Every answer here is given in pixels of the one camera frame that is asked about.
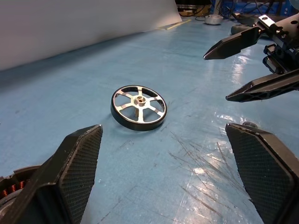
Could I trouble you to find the tan cardboard box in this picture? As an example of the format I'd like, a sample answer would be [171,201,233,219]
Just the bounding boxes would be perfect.
[177,4,212,17]

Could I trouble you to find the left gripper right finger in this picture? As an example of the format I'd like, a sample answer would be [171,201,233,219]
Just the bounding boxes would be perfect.
[225,122,299,224]

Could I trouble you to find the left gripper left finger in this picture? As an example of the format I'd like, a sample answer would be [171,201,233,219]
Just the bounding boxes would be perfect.
[0,124,104,224]

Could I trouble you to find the spoked silver rotor wheel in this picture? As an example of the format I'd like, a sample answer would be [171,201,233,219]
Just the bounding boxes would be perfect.
[110,84,168,132]

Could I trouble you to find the grey motor housing copper coils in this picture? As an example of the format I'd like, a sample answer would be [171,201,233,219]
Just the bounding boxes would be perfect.
[0,165,42,217]

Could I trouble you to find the silver round metal part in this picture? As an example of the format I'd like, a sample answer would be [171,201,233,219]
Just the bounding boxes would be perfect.
[204,14,222,26]

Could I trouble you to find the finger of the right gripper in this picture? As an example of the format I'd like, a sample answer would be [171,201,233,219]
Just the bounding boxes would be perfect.
[225,69,299,103]
[202,26,262,61]

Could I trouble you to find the dark rounded object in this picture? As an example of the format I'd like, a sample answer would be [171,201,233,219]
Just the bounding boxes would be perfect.
[230,23,255,35]

